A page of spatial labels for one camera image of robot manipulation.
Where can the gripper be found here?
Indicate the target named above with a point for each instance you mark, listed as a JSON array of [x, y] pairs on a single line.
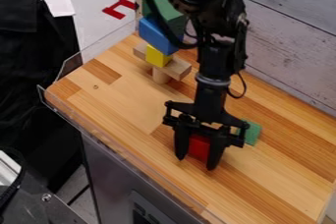
[[209, 110]]

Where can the red cube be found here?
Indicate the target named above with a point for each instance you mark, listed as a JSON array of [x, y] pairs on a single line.
[[199, 146]]

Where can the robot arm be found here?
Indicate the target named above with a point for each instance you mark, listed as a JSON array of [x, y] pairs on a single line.
[[209, 8]]

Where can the small green block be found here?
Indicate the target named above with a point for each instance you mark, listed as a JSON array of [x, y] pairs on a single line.
[[253, 132]]

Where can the flat wooden block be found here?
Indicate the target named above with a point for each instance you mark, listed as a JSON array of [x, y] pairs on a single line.
[[177, 69]]

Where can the wooden cylinder block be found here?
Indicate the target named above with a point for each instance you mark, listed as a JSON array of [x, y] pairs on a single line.
[[160, 76]]

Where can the yellow block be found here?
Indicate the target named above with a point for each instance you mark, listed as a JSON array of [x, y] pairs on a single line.
[[156, 56]]

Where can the blue block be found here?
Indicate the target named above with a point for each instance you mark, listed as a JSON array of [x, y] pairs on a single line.
[[155, 36]]

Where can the large green block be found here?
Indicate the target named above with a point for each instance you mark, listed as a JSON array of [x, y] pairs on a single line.
[[168, 12]]

